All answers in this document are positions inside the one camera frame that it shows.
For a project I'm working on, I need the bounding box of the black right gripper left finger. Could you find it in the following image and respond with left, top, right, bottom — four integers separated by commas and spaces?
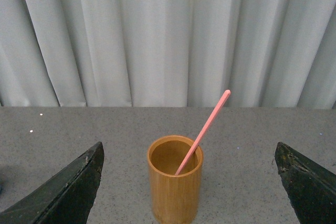
1, 142, 104, 223

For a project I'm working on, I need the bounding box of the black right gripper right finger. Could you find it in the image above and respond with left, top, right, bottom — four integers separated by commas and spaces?
275, 142, 335, 223

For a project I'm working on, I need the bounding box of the pink chopstick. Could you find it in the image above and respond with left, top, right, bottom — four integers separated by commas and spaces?
175, 90, 231, 176

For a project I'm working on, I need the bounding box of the bamboo chopstick holder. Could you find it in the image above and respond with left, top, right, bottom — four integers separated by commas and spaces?
147, 135, 204, 223

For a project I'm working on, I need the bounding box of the white pleated curtain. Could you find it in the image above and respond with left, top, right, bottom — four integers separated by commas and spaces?
1, 0, 335, 109

